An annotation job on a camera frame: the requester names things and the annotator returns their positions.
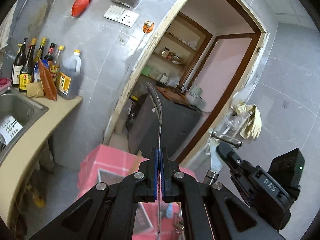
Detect steel spoon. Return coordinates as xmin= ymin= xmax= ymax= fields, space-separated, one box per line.
xmin=145 ymin=81 xmax=164 ymax=234

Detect steel vegetable peeler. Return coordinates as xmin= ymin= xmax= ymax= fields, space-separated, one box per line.
xmin=173 ymin=212 xmax=184 ymax=233

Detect white perforated utensil holder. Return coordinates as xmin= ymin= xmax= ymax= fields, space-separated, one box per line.
xmin=97 ymin=168 xmax=154 ymax=235

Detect steel kitchen sink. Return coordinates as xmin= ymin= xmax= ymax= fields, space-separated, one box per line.
xmin=1 ymin=87 xmax=48 ymax=162

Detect pink checked tablecloth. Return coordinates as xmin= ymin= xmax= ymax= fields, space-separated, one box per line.
xmin=77 ymin=145 xmax=184 ymax=239

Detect cream rubber gloves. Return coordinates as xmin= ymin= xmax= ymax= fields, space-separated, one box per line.
xmin=233 ymin=101 xmax=262 ymax=140

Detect grey cabinet appliance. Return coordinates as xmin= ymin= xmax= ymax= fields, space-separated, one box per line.
xmin=128 ymin=90 xmax=202 ymax=160

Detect metal pot on cabinet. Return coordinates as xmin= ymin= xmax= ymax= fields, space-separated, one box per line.
xmin=187 ymin=84 xmax=204 ymax=106

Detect large soy sauce jug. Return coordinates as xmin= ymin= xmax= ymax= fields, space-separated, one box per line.
xmin=56 ymin=49 xmax=81 ymax=100

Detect green box on shelf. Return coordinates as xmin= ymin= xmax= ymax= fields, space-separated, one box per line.
xmin=141 ymin=65 xmax=152 ymax=76

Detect yellow label sauce bottle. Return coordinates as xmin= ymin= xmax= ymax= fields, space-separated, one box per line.
xmin=19 ymin=38 xmax=37 ymax=92

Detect dark sauce bottle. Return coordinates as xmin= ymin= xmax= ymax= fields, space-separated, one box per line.
xmin=11 ymin=37 xmax=27 ymax=87

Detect red plastic bag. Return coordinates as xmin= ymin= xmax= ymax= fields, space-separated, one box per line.
xmin=71 ymin=0 xmax=91 ymax=17

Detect white wall switch plate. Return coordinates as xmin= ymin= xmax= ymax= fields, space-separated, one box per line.
xmin=104 ymin=5 xmax=139 ymax=27

